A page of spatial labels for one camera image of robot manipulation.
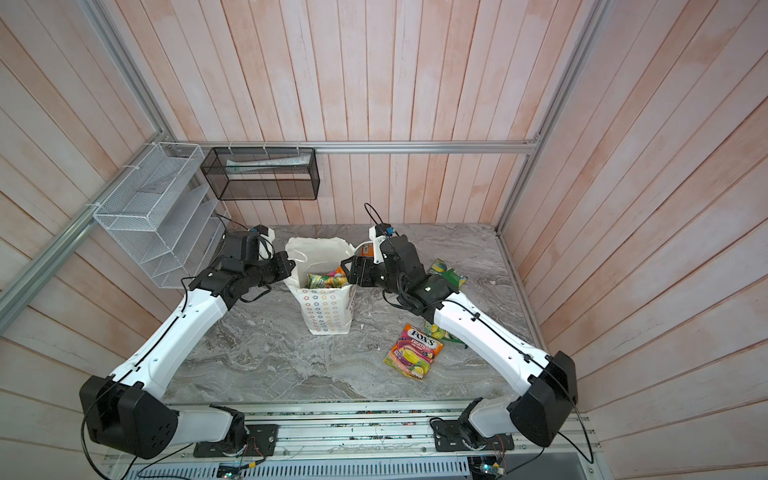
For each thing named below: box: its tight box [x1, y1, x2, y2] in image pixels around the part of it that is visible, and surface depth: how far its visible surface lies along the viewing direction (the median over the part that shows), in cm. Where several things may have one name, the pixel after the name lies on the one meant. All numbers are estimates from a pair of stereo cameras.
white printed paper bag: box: [284, 237, 355, 335], surface depth 83 cm
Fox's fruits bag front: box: [383, 323, 444, 380], surface depth 87 cm
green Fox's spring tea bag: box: [307, 273, 328, 289], surface depth 89 cm
